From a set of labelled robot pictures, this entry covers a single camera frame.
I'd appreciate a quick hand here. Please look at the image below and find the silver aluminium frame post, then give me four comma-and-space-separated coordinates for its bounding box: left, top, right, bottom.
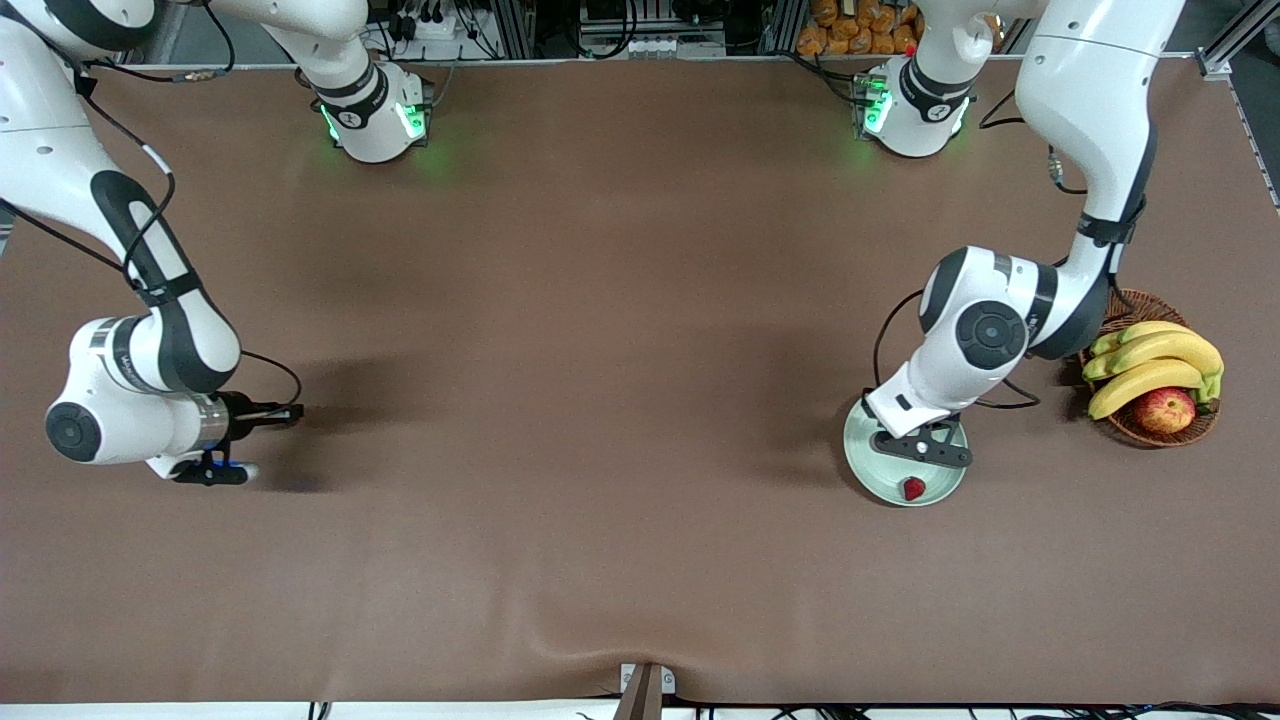
1195, 0, 1280, 209

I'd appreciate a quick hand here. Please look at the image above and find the thick yellow banana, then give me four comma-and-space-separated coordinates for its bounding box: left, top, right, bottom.
1087, 359, 1206, 421

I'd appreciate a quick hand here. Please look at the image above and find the red yellow apple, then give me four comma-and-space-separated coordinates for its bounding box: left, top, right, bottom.
1133, 387, 1198, 436

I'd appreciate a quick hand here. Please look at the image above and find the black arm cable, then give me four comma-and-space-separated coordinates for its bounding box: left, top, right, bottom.
0, 0, 304, 409
862, 90, 1151, 411

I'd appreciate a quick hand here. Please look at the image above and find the brown wicker basket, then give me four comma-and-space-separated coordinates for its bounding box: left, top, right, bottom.
1075, 289, 1221, 449

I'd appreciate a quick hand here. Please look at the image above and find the brown table cloth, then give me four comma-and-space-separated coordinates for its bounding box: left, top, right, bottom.
0, 55, 1280, 707

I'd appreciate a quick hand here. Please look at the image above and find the pale green round plate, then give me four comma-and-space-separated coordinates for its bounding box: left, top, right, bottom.
842, 392, 970, 508

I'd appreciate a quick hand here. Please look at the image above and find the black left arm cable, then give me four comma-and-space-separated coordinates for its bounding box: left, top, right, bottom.
862, 90, 1151, 411

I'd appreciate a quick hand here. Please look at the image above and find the white power strip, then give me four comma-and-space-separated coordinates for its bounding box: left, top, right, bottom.
385, 0, 466, 43

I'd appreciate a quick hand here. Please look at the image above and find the bag of bread rolls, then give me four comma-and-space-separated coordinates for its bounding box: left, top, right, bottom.
797, 0, 926, 57

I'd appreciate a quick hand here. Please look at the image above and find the grey metal bracket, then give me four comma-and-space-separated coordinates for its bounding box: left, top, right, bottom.
612, 662, 677, 720

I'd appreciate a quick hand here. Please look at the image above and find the white connector block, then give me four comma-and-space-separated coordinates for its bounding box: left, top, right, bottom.
625, 36, 726, 59

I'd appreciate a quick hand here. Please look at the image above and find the yellow banana bunch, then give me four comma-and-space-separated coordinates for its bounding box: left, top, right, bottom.
1082, 330, 1225, 383

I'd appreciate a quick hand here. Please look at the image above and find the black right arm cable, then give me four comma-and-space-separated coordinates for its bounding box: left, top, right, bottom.
0, 0, 304, 409

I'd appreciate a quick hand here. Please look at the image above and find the small yellow green banana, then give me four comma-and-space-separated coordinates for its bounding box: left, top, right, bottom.
1092, 320, 1193, 359

